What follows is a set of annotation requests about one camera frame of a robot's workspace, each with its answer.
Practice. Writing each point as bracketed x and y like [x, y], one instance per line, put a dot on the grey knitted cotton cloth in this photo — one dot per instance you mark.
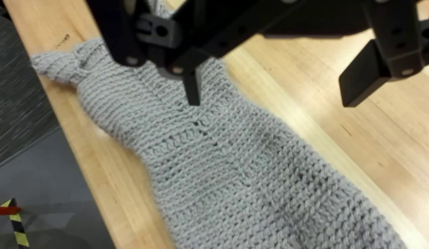
[223, 175]

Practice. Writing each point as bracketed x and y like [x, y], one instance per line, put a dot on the wooden top black frame table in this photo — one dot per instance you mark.
[339, 139]

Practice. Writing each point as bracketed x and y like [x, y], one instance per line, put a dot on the yellow black hazard tape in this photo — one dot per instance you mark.
[18, 230]

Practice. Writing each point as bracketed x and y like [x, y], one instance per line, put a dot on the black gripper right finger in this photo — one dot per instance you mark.
[389, 46]

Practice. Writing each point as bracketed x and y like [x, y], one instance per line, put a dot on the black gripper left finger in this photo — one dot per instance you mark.
[126, 33]

